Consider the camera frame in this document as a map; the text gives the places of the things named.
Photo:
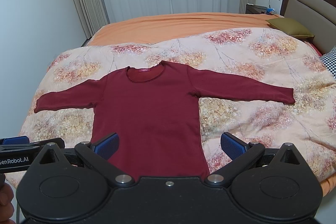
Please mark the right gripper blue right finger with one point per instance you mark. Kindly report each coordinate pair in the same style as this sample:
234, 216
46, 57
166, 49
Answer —
237, 149

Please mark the floral peach duvet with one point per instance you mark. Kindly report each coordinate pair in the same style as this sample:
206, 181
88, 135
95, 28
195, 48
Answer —
262, 54

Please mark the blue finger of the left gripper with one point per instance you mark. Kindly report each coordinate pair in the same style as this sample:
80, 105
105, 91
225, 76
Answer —
16, 140

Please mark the blue object on nightstand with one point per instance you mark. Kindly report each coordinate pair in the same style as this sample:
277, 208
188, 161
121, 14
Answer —
270, 11

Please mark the black white checkered pillow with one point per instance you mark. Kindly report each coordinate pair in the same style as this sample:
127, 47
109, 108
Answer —
329, 61

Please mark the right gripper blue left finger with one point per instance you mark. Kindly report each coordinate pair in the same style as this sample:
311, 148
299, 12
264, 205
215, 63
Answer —
99, 150

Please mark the person's left hand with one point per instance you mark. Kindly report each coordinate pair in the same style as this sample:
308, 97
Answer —
6, 207

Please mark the olive green pillow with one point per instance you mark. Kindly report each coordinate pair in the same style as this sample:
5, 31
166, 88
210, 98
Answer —
291, 27

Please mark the orange bed sheet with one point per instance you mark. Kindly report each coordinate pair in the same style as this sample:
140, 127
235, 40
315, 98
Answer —
154, 29

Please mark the dark red long-sleeve shirt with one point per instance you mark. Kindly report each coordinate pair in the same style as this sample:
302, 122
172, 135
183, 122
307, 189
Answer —
155, 113

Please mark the dark wooden nightstand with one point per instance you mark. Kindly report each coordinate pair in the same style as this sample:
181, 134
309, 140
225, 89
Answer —
255, 9

